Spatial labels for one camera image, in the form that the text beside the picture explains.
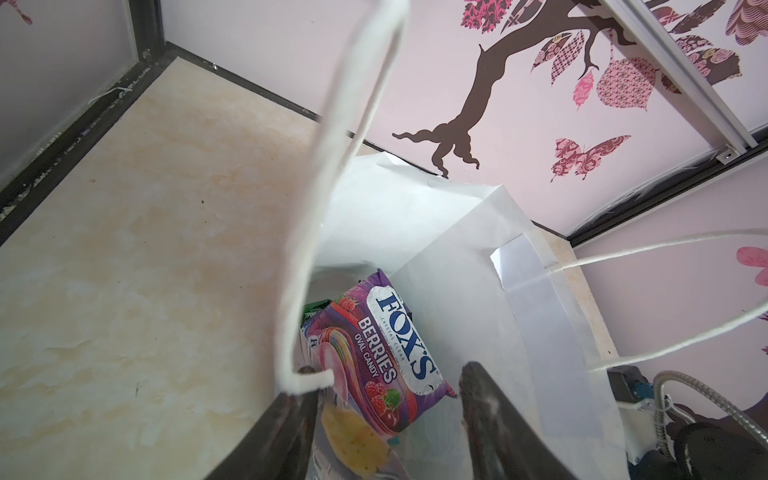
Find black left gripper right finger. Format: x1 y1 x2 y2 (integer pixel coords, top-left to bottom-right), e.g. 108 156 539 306
459 361 574 480

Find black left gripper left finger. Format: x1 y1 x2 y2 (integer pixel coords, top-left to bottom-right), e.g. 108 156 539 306
206 391 319 480

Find pink Fox's candy packet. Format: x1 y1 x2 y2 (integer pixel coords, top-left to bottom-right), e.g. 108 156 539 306
299 270 457 440

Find green snack packet front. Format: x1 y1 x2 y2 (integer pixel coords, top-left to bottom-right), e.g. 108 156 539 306
302 299 332 323

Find floral paper gift bag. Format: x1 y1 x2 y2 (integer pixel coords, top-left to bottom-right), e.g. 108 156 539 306
272 0 768 480

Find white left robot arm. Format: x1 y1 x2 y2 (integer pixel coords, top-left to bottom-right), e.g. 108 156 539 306
208 362 767 479

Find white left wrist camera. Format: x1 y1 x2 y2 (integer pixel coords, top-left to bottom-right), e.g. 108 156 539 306
607 366 657 465

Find aluminium rail back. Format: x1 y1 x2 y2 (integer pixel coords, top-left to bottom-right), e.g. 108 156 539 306
602 0 758 156

